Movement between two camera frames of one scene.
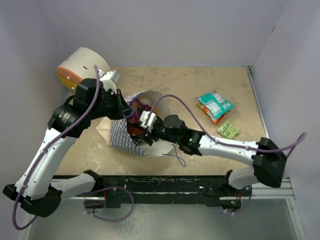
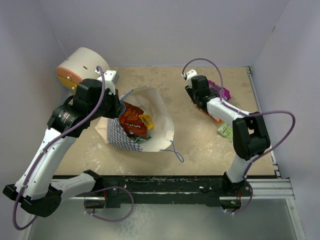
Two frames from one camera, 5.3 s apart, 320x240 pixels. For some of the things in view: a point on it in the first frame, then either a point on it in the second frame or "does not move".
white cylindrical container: x=80 y=66 does not move
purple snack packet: x=138 y=107 to x=226 y=94
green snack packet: x=227 y=130 does not move
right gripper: x=147 y=136 to x=190 y=91
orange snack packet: x=209 y=114 does not move
